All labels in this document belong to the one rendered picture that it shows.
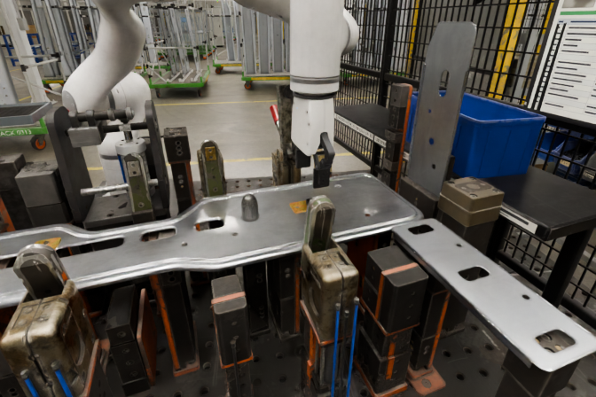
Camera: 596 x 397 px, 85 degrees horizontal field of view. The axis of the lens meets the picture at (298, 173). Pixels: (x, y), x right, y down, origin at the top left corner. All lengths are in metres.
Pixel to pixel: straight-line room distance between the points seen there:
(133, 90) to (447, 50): 0.84
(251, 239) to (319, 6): 0.38
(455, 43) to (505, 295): 0.43
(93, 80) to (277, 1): 0.56
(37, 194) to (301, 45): 0.57
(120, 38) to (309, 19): 0.51
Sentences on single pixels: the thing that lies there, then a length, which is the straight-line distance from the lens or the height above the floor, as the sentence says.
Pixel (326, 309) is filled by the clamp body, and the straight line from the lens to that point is 0.47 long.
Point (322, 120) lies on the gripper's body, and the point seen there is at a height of 1.19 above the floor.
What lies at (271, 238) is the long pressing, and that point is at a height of 1.00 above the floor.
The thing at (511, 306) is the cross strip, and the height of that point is 1.00.
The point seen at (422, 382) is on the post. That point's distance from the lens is 0.79.
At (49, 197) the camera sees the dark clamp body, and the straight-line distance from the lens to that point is 0.80.
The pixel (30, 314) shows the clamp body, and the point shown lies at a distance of 0.50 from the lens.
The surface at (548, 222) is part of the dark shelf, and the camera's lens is 0.70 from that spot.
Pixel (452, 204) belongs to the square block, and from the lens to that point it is 0.68.
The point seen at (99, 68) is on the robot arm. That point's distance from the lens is 0.99.
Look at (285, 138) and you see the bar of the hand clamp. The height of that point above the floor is 1.10.
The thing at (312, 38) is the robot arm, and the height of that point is 1.32.
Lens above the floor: 1.34
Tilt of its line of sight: 25 degrees down
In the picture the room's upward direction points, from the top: straight up
